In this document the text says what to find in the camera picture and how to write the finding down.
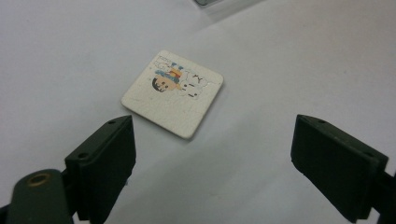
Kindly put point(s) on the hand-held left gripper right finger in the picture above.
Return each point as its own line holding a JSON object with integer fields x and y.
{"x": 336, "y": 168}

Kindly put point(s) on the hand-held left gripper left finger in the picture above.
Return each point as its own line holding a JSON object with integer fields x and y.
{"x": 102, "y": 165}

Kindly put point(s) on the white square cartoon coaster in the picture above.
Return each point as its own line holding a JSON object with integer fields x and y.
{"x": 171, "y": 101}

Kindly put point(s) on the grey box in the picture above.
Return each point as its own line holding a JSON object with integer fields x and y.
{"x": 214, "y": 4}

